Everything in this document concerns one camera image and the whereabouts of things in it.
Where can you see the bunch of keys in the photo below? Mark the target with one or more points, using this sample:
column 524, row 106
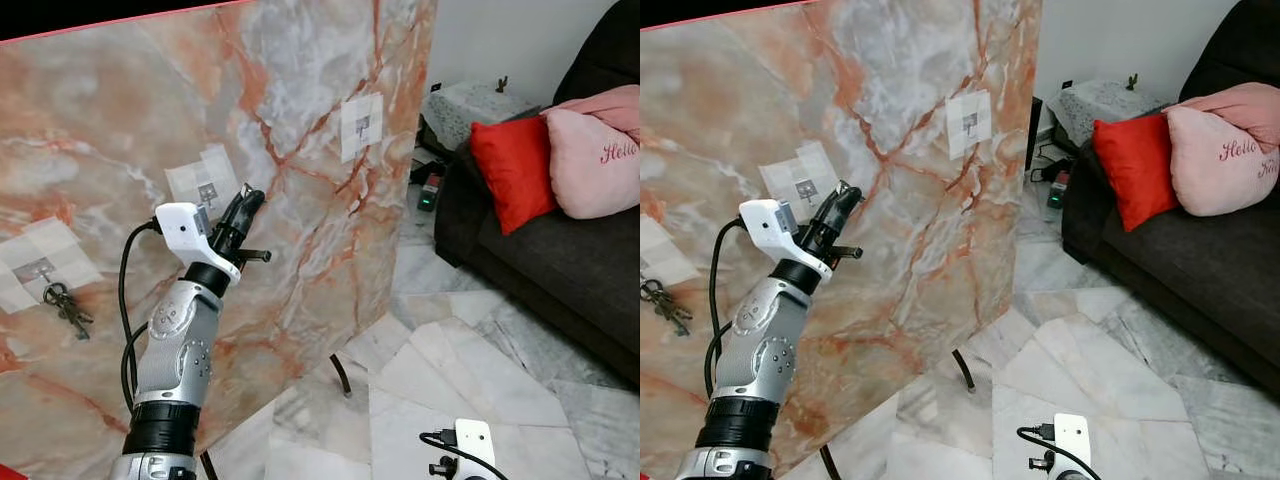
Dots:
column 65, row 305
column 665, row 302

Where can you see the clear tape patch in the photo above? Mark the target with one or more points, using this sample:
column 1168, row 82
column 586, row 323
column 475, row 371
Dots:
column 185, row 175
column 362, row 145
column 780, row 172
column 665, row 250
column 969, row 142
column 60, row 245

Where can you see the side table with lace cloth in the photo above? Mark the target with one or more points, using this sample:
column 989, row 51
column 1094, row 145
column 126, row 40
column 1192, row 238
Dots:
column 470, row 110
column 1095, row 108

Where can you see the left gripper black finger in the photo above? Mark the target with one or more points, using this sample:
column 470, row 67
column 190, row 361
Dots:
column 830, row 210
column 237, row 212
column 848, row 210
column 253, row 212

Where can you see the black board leg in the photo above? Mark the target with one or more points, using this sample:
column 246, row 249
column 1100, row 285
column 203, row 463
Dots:
column 964, row 370
column 209, row 466
column 830, row 463
column 343, row 375

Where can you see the black box with green light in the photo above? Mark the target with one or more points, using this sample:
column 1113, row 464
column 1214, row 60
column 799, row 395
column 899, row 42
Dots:
column 1058, row 190
column 430, row 190

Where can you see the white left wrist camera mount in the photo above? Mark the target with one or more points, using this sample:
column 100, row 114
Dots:
column 770, row 222
column 185, row 225

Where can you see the small metal wall hook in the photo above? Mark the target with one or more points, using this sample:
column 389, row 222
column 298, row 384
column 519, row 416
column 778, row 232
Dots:
column 363, row 124
column 971, row 121
column 806, row 187
column 35, row 268
column 208, row 190

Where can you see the pink cushion with lettering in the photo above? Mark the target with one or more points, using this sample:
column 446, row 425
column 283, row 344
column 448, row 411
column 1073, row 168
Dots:
column 590, row 170
column 1220, row 170

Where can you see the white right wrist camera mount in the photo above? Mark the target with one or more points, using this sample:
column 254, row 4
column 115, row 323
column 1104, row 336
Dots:
column 1073, row 440
column 476, row 445

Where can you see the plain pink cushion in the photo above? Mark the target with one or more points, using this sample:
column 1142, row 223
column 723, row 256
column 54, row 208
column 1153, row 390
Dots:
column 610, row 105
column 1245, row 102

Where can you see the orange marble pattern board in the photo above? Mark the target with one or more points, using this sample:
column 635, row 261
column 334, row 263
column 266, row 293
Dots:
column 900, row 260
column 300, row 250

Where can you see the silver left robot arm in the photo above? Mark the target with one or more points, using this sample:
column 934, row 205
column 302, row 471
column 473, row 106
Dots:
column 175, row 350
column 760, row 345

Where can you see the red cushion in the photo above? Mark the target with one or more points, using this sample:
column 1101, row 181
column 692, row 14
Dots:
column 1135, row 168
column 515, row 170

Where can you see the dark grey sofa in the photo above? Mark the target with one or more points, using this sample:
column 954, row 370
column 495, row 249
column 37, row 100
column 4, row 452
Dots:
column 560, row 270
column 1180, row 280

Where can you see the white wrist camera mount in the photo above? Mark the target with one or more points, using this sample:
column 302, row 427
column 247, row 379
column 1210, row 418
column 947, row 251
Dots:
column 770, row 222
column 1073, row 440
column 476, row 445
column 185, row 225

